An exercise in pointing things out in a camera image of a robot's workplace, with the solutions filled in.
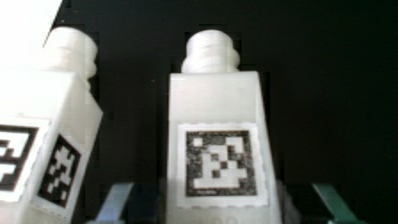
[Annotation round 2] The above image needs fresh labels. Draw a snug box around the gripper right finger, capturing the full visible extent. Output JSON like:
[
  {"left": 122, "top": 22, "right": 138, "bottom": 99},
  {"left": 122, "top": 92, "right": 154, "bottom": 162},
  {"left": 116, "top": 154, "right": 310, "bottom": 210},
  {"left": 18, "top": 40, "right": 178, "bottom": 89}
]
[{"left": 313, "top": 183, "right": 370, "bottom": 224}]

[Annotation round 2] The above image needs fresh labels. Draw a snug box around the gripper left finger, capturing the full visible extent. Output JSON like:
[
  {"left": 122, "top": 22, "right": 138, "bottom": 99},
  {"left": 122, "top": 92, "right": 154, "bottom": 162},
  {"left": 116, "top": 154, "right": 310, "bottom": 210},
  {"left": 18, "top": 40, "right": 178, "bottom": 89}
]
[{"left": 88, "top": 182, "right": 134, "bottom": 224}]

